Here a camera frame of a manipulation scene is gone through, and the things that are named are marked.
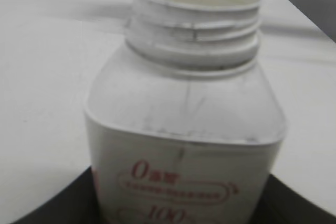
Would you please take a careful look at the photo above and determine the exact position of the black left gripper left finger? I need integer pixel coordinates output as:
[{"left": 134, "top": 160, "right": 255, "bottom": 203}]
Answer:
[{"left": 13, "top": 167, "right": 101, "bottom": 224}]

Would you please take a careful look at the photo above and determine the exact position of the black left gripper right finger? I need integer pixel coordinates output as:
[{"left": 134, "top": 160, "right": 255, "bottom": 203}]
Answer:
[{"left": 250, "top": 175, "right": 335, "bottom": 224}]

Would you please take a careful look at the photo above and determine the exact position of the white square plastic bottle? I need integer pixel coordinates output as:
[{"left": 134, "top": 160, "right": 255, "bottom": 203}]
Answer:
[{"left": 84, "top": 0, "right": 286, "bottom": 223}]

